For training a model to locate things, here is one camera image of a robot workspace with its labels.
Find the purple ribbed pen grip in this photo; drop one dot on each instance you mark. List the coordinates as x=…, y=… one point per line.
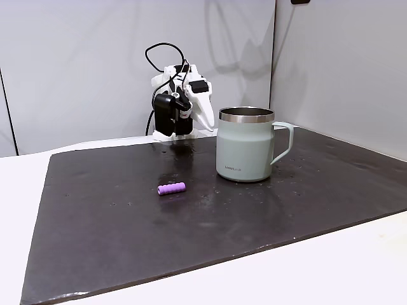
x=171, y=188

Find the pale green steel-rimmed mug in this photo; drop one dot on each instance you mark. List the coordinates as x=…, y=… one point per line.
x=243, y=149

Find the black table mat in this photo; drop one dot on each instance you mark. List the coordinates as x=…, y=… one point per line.
x=190, y=228

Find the black wall-mounted object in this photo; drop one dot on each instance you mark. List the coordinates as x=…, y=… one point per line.
x=300, y=1

